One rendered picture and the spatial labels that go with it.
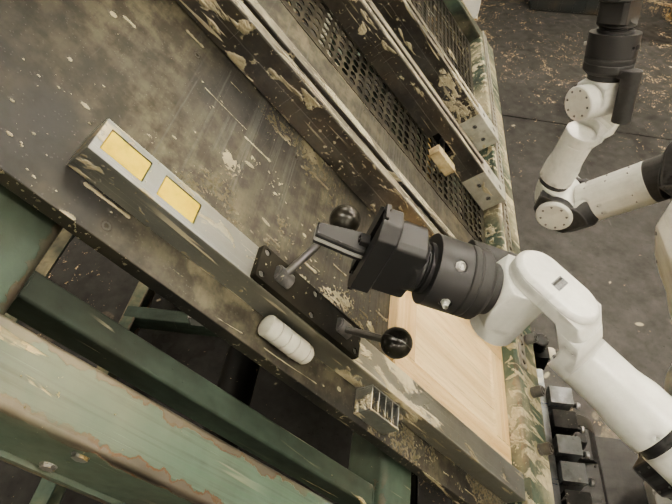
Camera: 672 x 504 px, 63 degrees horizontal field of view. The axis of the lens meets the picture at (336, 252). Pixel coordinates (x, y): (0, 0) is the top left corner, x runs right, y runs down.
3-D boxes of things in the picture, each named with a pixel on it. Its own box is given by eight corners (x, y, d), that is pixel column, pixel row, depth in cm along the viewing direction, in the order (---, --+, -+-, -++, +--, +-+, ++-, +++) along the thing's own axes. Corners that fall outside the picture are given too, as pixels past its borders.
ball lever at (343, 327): (339, 346, 74) (409, 368, 64) (321, 331, 72) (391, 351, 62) (352, 322, 75) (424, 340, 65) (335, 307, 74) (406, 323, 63)
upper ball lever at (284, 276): (289, 300, 66) (371, 225, 65) (267, 282, 64) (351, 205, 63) (283, 284, 70) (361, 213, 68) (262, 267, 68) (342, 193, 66)
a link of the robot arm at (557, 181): (564, 122, 116) (529, 188, 131) (554, 148, 110) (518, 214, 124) (614, 141, 114) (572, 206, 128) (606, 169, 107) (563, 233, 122)
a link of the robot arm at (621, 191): (566, 213, 132) (665, 180, 116) (555, 247, 124) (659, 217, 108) (541, 177, 129) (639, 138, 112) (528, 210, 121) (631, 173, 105)
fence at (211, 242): (506, 503, 103) (526, 501, 101) (66, 164, 54) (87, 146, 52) (504, 477, 107) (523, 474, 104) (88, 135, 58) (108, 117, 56)
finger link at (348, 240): (317, 222, 64) (366, 238, 65) (313, 241, 62) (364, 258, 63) (321, 213, 63) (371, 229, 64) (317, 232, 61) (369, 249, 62)
